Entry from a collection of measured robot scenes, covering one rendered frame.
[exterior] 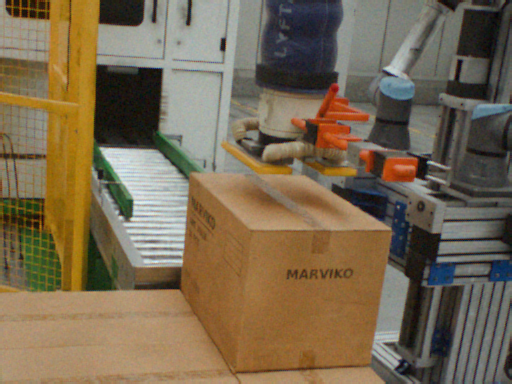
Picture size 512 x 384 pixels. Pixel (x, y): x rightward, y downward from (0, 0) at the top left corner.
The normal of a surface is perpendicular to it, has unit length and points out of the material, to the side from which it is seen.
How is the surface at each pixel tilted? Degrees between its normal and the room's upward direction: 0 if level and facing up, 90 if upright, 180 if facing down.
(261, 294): 90
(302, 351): 90
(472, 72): 90
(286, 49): 79
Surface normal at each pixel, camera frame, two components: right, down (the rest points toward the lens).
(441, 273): 0.36, 0.32
